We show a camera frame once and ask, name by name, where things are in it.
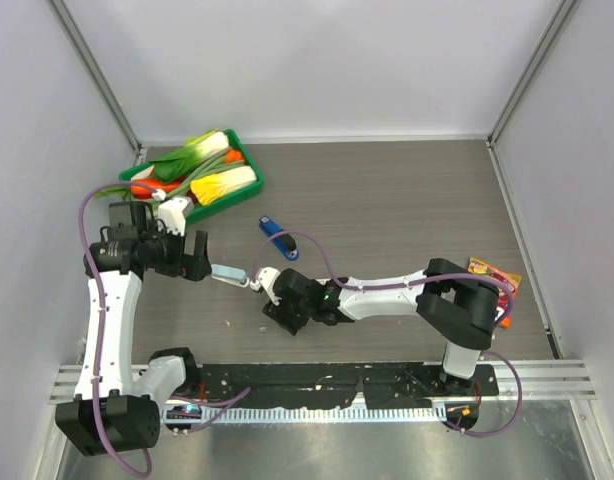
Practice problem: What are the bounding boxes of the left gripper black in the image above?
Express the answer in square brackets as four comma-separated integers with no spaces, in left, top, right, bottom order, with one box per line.
[141,220,211,281]

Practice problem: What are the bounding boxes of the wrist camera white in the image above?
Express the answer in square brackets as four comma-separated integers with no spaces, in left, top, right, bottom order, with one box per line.
[152,189,194,236]
[249,267,280,305]

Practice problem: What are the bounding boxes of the yellow white toy cabbage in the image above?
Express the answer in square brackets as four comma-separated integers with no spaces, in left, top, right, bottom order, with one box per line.
[190,166,257,206]

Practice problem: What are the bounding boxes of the white toy radish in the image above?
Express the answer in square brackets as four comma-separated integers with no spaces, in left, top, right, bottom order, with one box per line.
[131,165,154,181]

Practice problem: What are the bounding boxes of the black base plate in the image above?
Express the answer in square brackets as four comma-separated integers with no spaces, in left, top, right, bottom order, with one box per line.
[196,362,499,410]

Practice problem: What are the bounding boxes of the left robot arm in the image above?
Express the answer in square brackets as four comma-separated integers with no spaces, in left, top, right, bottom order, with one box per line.
[55,197,211,457]

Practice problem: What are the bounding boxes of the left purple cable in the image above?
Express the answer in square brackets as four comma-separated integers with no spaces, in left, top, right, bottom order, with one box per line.
[76,181,251,476]

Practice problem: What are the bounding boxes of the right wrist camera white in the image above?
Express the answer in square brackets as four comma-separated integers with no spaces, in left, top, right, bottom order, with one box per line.
[249,267,280,305]

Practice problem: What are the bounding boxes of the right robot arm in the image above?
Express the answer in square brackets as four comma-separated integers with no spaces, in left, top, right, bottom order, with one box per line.
[255,258,501,395]

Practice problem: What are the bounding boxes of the colourful candy bag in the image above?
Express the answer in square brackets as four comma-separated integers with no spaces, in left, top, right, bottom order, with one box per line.
[468,256,522,329]

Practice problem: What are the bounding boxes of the green white toy bok choy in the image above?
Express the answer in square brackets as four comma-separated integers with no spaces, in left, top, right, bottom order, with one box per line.
[151,130,230,183]

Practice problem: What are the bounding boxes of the green toy long beans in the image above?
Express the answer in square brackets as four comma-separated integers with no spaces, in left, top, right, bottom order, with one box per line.
[178,154,234,194]

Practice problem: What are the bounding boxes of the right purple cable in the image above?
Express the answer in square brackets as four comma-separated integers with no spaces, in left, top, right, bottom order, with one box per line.
[250,228,523,437]

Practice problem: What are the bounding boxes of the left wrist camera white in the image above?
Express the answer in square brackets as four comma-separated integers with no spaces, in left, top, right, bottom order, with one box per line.
[152,189,194,236]

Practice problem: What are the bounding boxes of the white slotted cable duct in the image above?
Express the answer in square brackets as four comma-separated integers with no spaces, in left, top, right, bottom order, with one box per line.
[162,403,446,428]

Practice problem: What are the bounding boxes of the small orange toy carrot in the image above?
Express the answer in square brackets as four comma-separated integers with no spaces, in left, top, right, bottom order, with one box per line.
[224,149,244,164]

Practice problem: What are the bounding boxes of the light blue small stapler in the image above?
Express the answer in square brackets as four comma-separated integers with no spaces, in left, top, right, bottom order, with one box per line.
[211,264,250,288]

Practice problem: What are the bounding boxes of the green plastic tray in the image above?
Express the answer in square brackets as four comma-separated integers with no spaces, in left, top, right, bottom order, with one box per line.
[119,129,265,223]

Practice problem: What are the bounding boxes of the purple cable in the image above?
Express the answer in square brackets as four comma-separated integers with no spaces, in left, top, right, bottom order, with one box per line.
[250,228,523,437]
[76,181,251,476]

